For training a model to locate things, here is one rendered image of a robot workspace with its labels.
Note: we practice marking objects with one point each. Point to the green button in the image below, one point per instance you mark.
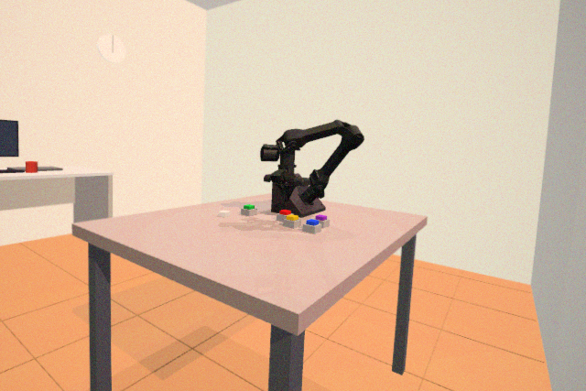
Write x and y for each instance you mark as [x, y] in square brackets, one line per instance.
[249, 210]

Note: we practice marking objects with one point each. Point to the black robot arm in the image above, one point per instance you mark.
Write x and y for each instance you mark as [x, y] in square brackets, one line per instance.
[294, 139]

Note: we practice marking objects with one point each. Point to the red button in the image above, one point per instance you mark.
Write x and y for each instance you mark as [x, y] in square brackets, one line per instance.
[283, 215]

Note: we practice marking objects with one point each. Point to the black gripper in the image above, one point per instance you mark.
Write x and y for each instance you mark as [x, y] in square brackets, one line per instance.
[287, 188]

